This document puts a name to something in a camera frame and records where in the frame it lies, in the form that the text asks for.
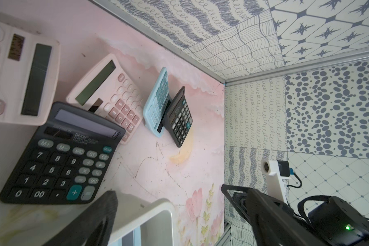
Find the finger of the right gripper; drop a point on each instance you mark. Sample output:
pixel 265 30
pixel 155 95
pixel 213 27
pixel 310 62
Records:
pixel 237 196

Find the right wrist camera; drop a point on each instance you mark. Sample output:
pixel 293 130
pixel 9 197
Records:
pixel 277 175

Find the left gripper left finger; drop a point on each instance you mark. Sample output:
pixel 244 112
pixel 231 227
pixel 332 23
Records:
pixel 93 227

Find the pink calculator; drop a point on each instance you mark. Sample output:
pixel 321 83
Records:
pixel 29 68
pixel 107 90

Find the pink calculator back middle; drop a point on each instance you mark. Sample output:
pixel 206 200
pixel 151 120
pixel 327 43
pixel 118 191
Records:
pixel 107 90

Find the small black calculator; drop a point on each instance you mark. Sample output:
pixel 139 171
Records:
pixel 65 161

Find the white plastic storage box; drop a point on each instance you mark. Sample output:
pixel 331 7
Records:
pixel 156 221

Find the pink calculator back left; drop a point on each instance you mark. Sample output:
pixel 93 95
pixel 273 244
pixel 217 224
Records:
pixel 29 68

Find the small blue calculator back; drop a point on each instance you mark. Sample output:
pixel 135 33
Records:
pixel 156 104

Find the black calculator back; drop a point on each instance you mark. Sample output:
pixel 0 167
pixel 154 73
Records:
pixel 177 118

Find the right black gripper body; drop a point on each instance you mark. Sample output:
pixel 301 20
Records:
pixel 323 220

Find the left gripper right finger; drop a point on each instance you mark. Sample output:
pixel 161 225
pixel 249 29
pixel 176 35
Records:
pixel 274 227

